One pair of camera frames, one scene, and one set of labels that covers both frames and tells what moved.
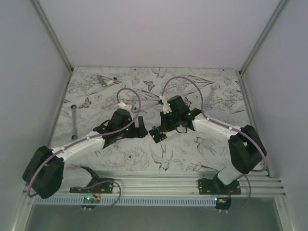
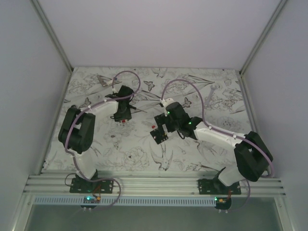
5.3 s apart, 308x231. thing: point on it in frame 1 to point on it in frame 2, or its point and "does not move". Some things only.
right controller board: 223,202 does not move
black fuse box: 157,135 does not move
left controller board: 90,199 does not move
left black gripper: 138,132 to 127,116
